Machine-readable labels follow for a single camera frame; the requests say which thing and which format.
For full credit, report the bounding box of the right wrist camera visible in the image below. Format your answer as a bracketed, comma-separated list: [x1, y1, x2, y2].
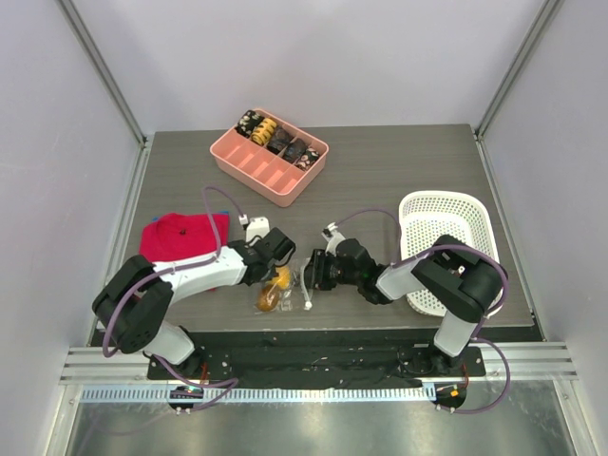
[322, 222, 346, 256]

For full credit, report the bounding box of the right aluminium frame post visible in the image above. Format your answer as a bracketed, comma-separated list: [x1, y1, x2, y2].
[473, 0, 566, 142]

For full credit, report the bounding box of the black spotted sock roll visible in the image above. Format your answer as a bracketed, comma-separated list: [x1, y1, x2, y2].
[294, 147, 320, 172]

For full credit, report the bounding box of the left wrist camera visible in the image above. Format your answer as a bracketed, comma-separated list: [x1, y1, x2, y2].
[238, 214, 270, 242]

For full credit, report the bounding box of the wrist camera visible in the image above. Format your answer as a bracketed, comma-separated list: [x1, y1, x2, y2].
[238, 214, 270, 242]
[322, 222, 346, 256]

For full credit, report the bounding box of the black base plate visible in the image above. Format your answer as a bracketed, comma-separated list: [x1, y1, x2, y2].
[146, 325, 486, 384]

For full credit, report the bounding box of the purple cable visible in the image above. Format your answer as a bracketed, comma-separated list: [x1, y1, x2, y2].
[102, 184, 248, 414]
[332, 207, 512, 415]

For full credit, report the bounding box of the white slotted cable duct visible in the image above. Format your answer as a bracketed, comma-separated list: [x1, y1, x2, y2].
[80, 383, 436, 404]

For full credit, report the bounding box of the white perforated basket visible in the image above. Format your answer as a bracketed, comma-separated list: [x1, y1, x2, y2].
[397, 189, 500, 317]

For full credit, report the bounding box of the left aluminium frame post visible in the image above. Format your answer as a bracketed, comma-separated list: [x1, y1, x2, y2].
[55, 0, 154, 148]

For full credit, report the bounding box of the yellow black sock roll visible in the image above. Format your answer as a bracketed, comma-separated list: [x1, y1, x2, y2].
[250, 118, 277, 146]

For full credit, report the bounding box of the yellow fake fruit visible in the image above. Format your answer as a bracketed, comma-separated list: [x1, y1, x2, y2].
[270, 266, 292, 290]

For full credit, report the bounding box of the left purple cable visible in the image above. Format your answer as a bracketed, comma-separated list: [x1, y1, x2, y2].
[102, 184, 248, 414]

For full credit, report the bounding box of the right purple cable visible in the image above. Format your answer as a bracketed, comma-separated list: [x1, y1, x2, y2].
[332, 207, 512, 415]

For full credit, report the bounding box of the brown orange fake fruit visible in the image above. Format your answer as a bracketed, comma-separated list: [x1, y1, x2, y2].
[256, 285, 281, 313]

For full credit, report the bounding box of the clear zip top bag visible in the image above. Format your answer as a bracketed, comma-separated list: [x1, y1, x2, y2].
[255, 257, 314, 314]

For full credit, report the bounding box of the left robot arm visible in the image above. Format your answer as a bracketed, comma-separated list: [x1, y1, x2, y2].
[92, 228, 295, 379]

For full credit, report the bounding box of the dark brown sock roll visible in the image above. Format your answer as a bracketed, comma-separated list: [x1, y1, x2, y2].
[266, 126, 294, 155]

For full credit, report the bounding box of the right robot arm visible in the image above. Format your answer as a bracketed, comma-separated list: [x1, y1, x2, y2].
[300, 235, 508, 375]

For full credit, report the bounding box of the red folded cloth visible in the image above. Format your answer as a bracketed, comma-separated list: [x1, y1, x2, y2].
[138, 213, 218, 263]

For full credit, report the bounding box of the pink divided tray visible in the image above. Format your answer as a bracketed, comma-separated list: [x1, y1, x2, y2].
[209, 108, 330, 207]

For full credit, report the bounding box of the blue folded cloth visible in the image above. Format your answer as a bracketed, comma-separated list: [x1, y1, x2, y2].
[151, 210, 230, 223]

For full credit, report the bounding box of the aluminium frame post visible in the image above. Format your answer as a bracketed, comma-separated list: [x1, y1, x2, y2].
[55, 0, 154, 148]
[473, 0, 566, 142]

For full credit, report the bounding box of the black floral sock roll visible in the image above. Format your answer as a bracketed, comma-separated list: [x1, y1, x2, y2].
[235, 109, 264, 138]

